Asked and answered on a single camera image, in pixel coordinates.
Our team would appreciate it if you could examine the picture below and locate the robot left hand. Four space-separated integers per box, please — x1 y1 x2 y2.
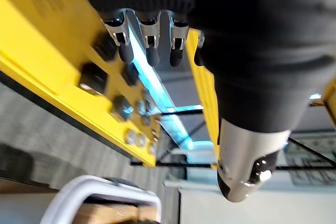
70 0 336 204

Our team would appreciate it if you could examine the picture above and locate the narrow yellow shelf board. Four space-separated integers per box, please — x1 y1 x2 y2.
185 28 221 170

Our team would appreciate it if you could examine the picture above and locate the large yellow shelf board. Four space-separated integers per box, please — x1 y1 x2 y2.
0 0 161 167

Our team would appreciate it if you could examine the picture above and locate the black plastic housing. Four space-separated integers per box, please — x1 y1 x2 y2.
121 63 140 86
92 33 118 61
78 62 109 95

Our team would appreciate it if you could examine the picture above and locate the dark grey plastic housing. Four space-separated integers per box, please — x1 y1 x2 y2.
111 95 133 122

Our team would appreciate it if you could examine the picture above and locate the light grey cabinet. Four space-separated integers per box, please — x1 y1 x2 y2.
163 175 336 224

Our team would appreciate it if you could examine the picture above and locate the white plastic box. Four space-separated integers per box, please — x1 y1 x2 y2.
39 175 162 224

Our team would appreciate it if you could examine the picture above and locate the yellow shelf post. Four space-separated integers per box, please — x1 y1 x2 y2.
322 77 336 128

